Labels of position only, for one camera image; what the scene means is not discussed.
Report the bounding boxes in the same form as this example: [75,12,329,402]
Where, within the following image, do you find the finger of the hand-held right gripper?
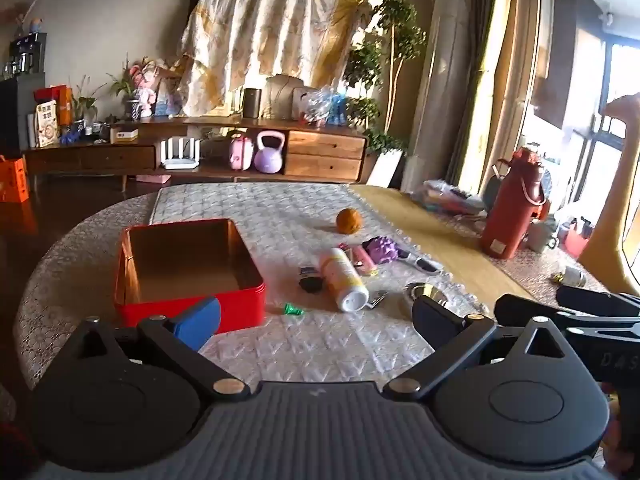
[494,293,640,333]
[556,285,640,317]

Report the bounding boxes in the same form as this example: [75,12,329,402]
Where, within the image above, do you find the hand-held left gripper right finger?
[382,295,576,402]

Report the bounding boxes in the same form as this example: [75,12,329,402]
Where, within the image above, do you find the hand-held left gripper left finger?
[67,296,251,403]

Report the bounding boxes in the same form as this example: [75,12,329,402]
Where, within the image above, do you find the red tin box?
[114,218,267,336]

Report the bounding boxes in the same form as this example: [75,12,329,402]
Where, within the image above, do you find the round metal dish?
[404,282,449,311]

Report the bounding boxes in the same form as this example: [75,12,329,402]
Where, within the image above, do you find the white sunglasses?
[397,250,444,274]

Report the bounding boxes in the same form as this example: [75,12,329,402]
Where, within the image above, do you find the purple spiky ball toy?
[361,238,401,264]

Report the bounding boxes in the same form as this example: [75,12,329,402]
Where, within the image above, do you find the white yellow bottle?
[319,247,370,313]

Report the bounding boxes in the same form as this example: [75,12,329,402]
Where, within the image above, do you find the orange fruit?
[336,208,362,235]

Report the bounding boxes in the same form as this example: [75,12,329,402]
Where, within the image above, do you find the person's right hand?
[602,382,640,478]

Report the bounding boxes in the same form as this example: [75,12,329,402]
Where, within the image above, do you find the light bulb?
[552,266,587,289]

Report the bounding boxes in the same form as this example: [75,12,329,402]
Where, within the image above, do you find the yellow table runner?
[350,184,536,306]

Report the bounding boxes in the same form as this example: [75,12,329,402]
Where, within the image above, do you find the tall yellow figure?
[579,92,640,297]

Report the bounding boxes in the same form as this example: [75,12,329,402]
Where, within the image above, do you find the red thermos bottle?
[481,147,549,261]

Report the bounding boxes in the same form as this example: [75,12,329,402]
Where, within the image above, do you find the stack of books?
[422,179,489,217]

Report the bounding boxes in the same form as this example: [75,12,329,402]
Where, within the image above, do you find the grey quilted table mat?
[149,181,506,386]

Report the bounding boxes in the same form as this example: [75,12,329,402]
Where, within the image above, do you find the white planter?
[367,150,406,189]

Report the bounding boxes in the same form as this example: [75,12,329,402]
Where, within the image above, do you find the white router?
[160,137,202,170]

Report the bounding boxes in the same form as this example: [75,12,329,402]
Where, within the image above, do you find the pink toy suitcase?
[229,132,254,170]

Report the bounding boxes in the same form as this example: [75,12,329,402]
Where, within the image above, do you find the purple kettlebell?
[253,131,287,173]

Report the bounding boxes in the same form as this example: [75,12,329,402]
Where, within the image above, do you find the wooden television stand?
[25,115,371,187]

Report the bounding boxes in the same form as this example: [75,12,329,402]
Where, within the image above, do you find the grey cylinder speaker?
[243,88,263,119]

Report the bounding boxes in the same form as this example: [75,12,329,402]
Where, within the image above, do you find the plant in patterned vase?
[107,60,142,121]

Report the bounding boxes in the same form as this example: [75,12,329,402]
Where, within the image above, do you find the orange gift bag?
[0,156,30,204]

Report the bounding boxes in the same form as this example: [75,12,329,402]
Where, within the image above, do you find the white standing air conditioner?
[402,0,476,194]

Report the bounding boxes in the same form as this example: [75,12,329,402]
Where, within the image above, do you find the plastic bag of bottles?
[300,85,352,126]

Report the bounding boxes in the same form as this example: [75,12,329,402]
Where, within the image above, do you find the pink doll bouquet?
[129,60,167,118]

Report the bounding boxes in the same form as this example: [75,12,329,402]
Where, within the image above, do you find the beige cardboard piece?
[265,74,322,120]

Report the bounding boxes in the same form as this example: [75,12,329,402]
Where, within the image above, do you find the small potted plant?
[72,77,103,128]

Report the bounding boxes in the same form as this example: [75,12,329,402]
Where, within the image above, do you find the printed snack bag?
[34,100,61,149]

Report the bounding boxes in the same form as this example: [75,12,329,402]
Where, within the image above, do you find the beige curtain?
[450,0,542,197]

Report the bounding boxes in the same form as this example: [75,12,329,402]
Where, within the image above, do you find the red orange gift box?
[34,85,75,126]

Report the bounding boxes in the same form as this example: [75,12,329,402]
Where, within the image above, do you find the black cabinet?
[0,72,46,152]

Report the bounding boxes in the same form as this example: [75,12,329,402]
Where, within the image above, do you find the tall potted tree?
[345,0,427,156]

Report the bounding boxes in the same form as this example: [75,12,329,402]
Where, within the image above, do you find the floral cloth cover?
[175,0,372,117]

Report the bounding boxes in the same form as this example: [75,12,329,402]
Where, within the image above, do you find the coffee machine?
[10,32,48,77]

